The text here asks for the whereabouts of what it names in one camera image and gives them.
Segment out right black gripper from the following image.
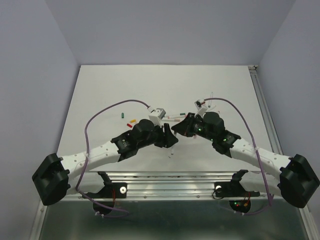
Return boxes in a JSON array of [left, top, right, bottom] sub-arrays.
[[170, 112, 215, 142]]

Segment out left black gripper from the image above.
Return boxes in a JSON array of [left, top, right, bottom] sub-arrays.
[[137, 121, 178, 149]]

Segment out dark green marker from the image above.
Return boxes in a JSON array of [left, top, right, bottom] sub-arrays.
[[208, 92, 215, 108]]

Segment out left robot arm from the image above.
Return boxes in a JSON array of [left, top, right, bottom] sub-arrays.
[[32, 119, 179, 206]]

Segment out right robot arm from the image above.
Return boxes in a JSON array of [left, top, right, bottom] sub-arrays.
[[171, 112, 320, 208]]

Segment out pink cap marker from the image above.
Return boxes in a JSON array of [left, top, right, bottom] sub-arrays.
[[167, 114, 187, 119]]

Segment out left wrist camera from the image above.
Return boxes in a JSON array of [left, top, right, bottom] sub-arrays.
[[147, 106, 166, 127]]

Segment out front aluminium rail frame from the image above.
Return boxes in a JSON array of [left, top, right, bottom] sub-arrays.
[[41, 171, 309, 201]]

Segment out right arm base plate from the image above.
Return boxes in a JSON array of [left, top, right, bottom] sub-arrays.
[[212, 169, 261, 215]]

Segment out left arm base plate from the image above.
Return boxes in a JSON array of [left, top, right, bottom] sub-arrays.
[[75, 171, 129, 218]]

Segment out right side aluminium rail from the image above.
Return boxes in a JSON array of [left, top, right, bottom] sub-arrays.
[[248, 65, 283, 155]]

